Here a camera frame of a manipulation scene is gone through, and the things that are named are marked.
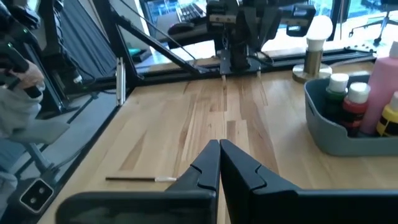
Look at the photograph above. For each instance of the black table-level camera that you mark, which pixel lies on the black table-level camera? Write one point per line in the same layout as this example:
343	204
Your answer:
35	196

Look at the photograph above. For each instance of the small red paint bottle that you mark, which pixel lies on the small red paint bottle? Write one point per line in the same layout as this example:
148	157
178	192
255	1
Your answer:
354	109

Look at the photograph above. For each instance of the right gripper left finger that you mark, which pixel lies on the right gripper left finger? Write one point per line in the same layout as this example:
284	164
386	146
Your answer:
140	208

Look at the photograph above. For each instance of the small yellow paint bottle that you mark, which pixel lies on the small yellow paint bottle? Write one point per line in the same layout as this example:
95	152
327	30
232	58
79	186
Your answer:
388	121

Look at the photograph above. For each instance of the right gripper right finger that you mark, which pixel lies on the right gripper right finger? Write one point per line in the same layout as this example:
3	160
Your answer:
295	208

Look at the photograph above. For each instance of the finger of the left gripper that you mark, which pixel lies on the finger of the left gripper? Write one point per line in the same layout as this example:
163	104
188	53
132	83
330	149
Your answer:
298	15
222	12

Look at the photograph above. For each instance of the small green paint bottle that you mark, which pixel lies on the small green paint bottle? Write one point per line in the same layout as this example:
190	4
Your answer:
334	99

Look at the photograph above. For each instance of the thin black paintbrush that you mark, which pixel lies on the thin black paintbrush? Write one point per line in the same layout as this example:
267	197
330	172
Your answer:
133	179

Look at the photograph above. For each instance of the large pink paint bottle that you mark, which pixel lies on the large pink paint bottle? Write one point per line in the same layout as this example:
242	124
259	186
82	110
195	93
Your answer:
381	93

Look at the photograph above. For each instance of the grey-teal plastic bin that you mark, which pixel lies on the grey-teal plastic bin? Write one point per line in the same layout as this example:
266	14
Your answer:
326	137

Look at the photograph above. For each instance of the black desk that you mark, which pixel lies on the black desk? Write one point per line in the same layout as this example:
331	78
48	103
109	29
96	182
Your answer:
192	37

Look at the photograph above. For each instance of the person's hand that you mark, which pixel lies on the person's hand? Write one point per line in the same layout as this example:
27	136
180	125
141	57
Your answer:
29	76

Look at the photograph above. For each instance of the black ribbed panel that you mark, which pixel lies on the black ribbed panel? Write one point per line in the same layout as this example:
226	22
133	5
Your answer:
90	37

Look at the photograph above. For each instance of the office chair star base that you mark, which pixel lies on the office chair star base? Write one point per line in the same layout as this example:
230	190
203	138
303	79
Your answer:
382	25

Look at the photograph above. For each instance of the white aluminium extrusion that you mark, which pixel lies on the white aluminium extrusion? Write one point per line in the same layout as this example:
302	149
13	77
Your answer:
121	81

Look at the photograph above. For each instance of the black keyboard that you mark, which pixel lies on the black keyboard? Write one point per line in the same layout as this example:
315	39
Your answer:
191	12

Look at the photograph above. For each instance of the black computer mouse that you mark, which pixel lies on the black computer mouse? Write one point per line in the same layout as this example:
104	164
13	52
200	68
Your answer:
180	28

